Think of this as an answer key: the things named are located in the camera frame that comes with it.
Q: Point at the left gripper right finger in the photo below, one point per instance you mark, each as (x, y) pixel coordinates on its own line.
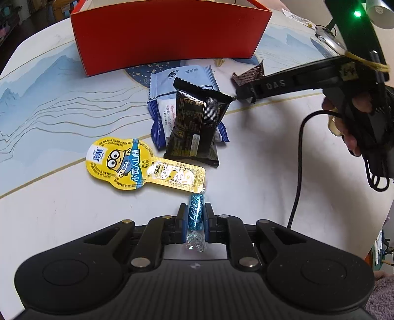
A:
(235, 235)

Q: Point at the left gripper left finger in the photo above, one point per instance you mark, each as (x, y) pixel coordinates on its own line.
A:
(151, 239)

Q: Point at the blue candy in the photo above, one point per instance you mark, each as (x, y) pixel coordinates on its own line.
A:
(195, 238)

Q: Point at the dark brown triangular packet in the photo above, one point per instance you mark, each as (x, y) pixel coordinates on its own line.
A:
(242, 81)

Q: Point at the black snack packet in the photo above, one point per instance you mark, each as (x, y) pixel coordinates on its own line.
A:
(198, 113)

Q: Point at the person right hand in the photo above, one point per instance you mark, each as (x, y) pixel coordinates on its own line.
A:
(347, 127)

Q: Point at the silver metal object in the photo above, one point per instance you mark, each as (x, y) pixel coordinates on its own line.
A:
(326, 43)

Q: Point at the yellow minion candy card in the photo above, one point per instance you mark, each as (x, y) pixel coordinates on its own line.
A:
(128, 164)

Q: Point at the white blue snack packet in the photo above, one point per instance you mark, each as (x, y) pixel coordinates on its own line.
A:
(163, 112)

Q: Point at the red cardboard box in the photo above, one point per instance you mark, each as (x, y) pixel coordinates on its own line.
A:
(113, 35)

